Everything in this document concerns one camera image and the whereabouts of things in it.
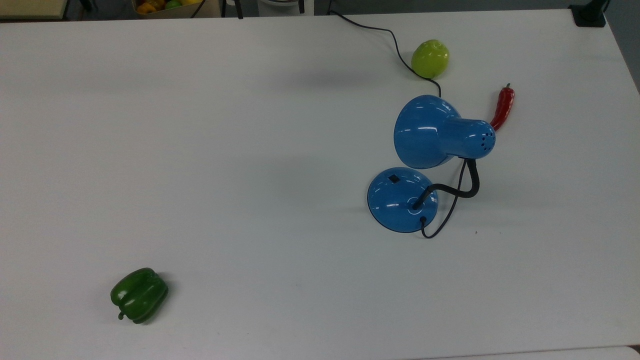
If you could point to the red chili pepper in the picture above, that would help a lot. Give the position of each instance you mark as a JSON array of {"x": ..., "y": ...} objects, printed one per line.
[{"x": 503, "y": 107}]

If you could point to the wooden board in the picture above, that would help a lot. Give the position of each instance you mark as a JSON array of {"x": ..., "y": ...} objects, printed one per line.
[{"x": 30, "y": 8}]

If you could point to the blue desk lamp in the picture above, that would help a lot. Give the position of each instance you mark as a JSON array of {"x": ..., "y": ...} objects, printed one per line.
[{"x": 425, "y": 130}]

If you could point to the black thin post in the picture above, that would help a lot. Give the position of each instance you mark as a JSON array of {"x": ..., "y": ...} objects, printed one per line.
[{"x": 239, "y": 9}]

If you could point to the small green fruit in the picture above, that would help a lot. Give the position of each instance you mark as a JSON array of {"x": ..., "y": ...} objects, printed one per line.
[{"x": 173, "y": 4}]

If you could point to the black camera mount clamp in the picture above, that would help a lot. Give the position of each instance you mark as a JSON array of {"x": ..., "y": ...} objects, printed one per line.
[{"x": 589, "y": 15}]

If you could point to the green bell pepper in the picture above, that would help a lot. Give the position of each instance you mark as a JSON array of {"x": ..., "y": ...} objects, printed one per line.
[{"x": 140, "y": 295}]

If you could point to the green apple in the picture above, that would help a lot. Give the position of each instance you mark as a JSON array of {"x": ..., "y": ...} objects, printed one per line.
[{"x": 430, "y": 58}]

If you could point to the orange fruit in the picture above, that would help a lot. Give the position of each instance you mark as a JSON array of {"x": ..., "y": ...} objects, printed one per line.
[{"x": 149, "y": 6}]

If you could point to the cardboard box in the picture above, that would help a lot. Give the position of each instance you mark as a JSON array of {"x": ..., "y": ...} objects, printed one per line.
[{"x": 210, "y": 10}]

